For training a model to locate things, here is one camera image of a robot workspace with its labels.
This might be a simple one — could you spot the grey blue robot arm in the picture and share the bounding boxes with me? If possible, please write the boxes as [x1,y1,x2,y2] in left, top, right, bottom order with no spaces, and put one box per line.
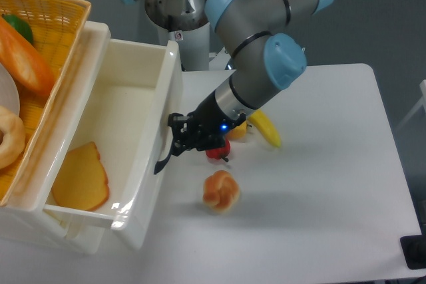
[122,0,334,156]

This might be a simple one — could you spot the red bell pepper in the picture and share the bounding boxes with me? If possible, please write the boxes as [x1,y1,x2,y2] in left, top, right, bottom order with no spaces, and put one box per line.
[205,139,231,162]

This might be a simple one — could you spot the yellow banana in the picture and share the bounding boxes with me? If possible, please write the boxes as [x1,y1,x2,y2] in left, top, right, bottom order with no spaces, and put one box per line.
[248,110,282,148]

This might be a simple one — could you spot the green pepper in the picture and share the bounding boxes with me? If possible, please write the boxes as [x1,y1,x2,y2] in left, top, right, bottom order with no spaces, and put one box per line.
[1,14,34,45]

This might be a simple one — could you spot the white chair frame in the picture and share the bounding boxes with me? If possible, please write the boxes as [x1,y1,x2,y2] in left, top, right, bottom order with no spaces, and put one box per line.
[396,80,426,131]

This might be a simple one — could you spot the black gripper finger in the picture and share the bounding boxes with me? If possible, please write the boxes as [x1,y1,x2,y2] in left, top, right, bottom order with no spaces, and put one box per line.
[167,112,190,134]
[170,138,193,156]

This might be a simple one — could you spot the white drawer cabinet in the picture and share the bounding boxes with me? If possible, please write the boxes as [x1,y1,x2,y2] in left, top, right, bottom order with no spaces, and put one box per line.
[1,21,110,250]

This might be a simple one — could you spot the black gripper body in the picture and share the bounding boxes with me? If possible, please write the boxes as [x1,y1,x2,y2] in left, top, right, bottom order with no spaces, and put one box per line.
[184,92,246,151]

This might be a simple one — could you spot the yellow woven basket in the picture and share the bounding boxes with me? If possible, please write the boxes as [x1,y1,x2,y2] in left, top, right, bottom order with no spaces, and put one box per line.
[1,0,91,206]

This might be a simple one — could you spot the yellow bell pepper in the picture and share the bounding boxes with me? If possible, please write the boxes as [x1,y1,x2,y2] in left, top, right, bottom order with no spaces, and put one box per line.
[226,121,252,140]

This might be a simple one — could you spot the white plate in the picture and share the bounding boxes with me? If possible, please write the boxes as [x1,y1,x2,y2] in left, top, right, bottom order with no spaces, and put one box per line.
[0,65,21,116]

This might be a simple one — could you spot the black device at edge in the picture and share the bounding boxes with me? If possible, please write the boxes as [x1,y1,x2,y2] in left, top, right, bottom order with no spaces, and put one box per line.
[400,235,426,270]

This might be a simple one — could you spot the toast bread slice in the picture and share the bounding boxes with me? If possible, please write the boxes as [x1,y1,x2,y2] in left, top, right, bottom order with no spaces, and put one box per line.
[51,142,110,212]

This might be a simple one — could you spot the orange baguette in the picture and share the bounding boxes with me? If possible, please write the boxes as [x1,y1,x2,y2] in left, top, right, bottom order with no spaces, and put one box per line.
[1,18,56,96]

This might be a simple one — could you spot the knotted bread roll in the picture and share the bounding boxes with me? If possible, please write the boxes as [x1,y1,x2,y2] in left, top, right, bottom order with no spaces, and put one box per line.
[202,170,240,213]

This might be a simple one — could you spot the beige bagel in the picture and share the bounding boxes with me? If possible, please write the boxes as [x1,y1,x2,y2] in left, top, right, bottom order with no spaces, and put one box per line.
[1,106,25,168]

